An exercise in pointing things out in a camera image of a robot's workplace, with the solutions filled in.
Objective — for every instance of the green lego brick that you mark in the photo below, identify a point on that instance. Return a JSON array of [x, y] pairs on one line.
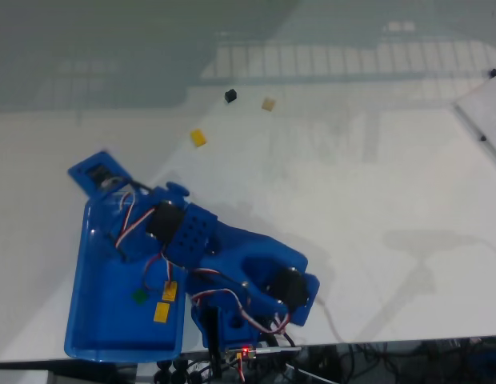
[[139, 296]]

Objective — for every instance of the black lego brick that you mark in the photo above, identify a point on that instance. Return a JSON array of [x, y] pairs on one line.
[[230, 95]]

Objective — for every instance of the tan lego brick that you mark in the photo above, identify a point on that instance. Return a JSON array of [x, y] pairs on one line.
[[268, 104]]

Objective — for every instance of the yellow studded lego brick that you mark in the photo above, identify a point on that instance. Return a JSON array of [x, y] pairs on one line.
[[170, 294]]

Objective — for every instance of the yellow flat lego brick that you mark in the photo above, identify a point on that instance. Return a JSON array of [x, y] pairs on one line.
[[161, 312]]

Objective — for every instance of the blue plastic bin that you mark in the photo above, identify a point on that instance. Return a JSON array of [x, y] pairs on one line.
[[108, 320]]

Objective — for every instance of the controller board with red LED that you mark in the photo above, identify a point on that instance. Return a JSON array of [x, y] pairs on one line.
[[242, 353]]

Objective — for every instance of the black table clamp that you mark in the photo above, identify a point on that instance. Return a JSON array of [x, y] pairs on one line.
[[188, 370], [164, 374]]

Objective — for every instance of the white board panel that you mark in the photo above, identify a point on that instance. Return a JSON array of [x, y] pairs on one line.
[[488, 104]]

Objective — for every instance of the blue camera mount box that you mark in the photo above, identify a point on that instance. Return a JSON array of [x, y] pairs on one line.
[[84, 170]]

